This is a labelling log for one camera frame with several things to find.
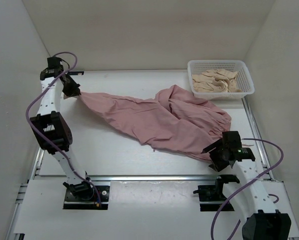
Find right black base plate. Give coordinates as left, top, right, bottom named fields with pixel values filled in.
left=193, top=185, right=227, bottom=212

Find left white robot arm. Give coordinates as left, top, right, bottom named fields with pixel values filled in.
left=26, top=55, right=96, bottom=201

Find white plastic basket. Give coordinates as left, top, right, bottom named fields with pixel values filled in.
left=187, top=59, right=255, bottom=100

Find pink trousers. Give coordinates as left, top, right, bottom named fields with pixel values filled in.
left=80, top=85, right=232, bottom=161

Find left aluminium rail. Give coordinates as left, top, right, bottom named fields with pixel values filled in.
left=5, top=148, right=44, bottom=240

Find front aluminium rail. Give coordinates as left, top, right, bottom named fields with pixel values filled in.
left=89, top=174, right=248, bottom=183

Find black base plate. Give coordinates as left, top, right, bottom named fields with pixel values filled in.
left=193, top=185, right=227, bottom=212
left=63, top=181, right=110, bottom=210

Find beige trousers in basket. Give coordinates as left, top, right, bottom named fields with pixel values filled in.
left=191, top=69, right=242, bottom=93

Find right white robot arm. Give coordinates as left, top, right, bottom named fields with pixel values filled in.
left=195, top=131, right=292, bottom=240

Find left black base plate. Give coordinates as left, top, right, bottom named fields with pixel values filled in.
left=63, top=181, right=110, bottom=210

